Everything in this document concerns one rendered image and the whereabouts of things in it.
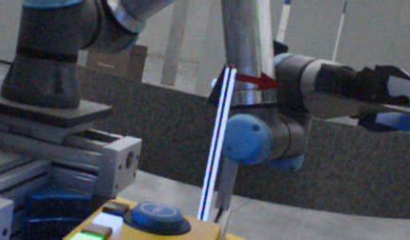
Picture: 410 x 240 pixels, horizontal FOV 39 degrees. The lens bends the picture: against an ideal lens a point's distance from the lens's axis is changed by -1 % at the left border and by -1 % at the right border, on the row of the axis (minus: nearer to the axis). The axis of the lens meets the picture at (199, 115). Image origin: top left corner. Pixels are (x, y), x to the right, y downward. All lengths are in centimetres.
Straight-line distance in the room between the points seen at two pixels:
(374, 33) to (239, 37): 592
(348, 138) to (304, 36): 438
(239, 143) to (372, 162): 185
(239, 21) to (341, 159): 178
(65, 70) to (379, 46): 582
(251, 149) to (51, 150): 41
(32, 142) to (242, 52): 44
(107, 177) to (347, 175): 171
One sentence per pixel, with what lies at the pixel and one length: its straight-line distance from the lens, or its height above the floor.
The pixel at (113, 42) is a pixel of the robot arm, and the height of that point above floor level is 117.
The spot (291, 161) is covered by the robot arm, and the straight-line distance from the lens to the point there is 98.
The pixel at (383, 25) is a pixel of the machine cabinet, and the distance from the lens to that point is 675.
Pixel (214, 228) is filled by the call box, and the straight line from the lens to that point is 47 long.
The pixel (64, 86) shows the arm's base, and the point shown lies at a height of 108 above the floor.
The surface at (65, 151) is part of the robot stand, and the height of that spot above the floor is 97.
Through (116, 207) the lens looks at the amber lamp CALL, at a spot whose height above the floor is 108.
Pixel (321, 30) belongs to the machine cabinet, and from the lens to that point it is 685.
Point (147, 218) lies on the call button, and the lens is 44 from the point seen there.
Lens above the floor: 122
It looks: 8 degrees down
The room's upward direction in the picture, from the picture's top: 11 degrees clockwise
